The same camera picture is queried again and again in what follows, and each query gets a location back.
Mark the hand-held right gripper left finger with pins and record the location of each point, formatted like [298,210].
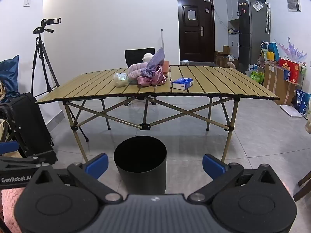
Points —
[98,165]

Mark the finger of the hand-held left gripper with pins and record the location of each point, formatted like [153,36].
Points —
[9,148]

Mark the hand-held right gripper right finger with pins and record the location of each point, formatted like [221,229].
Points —
[212,166]

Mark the black round trash bin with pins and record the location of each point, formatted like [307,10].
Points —
[141,174]

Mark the clear plastic bag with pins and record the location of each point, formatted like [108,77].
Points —
[120,81]

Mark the blue tissue pack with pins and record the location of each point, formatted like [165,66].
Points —
[182,83]

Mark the pink fuzzy headband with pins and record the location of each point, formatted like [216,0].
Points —
[136,69]

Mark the orange box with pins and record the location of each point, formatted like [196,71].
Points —
[166,69]

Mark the white plush toy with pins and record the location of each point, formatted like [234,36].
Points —
[147,57]

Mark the purple woven pouch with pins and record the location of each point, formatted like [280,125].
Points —
[158,57]

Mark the black suitcase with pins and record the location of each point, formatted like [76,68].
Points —
[26,121]

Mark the blue fabric bag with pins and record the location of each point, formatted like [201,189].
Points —
[9,75]

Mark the tan slatted folding table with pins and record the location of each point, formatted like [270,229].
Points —
[206,82]

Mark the dark wooden chair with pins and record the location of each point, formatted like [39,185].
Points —
[302,189]

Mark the white bathroom scale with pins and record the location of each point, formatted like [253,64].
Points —
[291,111]

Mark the green plastic bag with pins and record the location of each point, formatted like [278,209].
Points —
[257,76]

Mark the tan curved stand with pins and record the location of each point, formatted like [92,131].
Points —
[232,65]

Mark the large cardboard box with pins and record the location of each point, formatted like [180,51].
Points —
[277,85]

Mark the clear plastic container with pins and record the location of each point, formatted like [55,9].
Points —
[184,62]

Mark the open cardboard box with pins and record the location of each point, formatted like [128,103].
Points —
[222,59]

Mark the blue printed sack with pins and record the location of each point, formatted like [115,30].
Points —
[302,102]

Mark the black folding chair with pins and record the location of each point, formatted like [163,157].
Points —
[136,57]

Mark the small cardboard box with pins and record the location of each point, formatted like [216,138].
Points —
[226,49]

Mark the white base cabinet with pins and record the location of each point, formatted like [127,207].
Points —
[233,46]

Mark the yellow gift bag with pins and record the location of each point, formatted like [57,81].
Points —
[269,56]

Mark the red gift box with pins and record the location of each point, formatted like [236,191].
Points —
[290,68]

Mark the dark brown door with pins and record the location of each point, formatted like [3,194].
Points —
[194,41]

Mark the blue gift bag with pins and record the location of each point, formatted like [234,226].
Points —
[274,51]

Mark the grey refrigerator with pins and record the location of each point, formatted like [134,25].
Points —
[252,29]

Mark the white paper notice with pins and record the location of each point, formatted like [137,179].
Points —
[191,15]

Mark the clear plastic sleeve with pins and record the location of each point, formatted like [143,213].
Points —
[258,6]

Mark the white electrical panel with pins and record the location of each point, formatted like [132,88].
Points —
[294,3]

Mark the purple coral wall sticker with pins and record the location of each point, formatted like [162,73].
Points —
[291,51]

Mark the white wall cabinet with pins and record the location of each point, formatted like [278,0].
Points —
[234,4]

